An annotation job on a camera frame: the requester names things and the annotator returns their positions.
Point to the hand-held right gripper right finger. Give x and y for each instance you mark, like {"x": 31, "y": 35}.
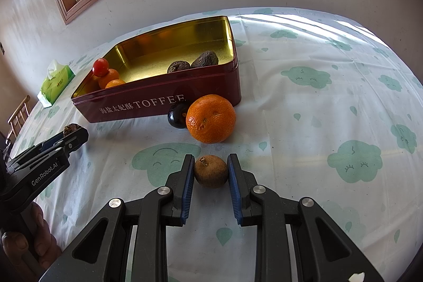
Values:
{"x": 233, "y": 191}

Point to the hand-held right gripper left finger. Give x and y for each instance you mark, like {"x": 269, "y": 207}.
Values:
{"x": 189, "y": 191}

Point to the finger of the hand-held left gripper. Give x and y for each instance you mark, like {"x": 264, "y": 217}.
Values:
{"x": 81, "y": 136}
{"x": 49, "y": 143}

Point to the brown round fruit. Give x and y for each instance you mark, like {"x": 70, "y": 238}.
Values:
{"x": 70, "y": 129}

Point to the small brown longan with stem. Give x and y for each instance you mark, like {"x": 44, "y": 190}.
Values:
{"x": 210, "y": 173}

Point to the small orange tangerine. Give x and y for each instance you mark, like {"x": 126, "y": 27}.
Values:
{"x": 115, "y": 84}
{"x": 110, "y": 75}

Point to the red cherry tomato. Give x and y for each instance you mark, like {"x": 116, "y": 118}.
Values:
{"x": 100, "y": 66}

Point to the red tin box gold inside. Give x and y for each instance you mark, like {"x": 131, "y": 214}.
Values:
{"x": 148, "y": 93}

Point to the wrinkled dark passion fruit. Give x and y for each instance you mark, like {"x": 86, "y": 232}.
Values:
{"x": 178, "y": 66}
{"x": 205, "y": 59}

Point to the person's left hand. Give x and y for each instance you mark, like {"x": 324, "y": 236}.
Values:
{"x": 40, "y": 222}

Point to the wooden chair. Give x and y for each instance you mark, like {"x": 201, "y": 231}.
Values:
{"x": 18, "y": 116}

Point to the green tissue pack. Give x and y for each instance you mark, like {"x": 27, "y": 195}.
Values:
{"x": 54, "y": 83}

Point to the large orange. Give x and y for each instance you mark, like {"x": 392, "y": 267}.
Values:
{"x": 210, "y": 118}

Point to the dark purple plum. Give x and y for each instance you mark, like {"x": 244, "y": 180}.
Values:
{"x": 175, "y": 115}

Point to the wall switch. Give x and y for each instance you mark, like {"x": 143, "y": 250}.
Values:
{"x": 1, "y": 48}

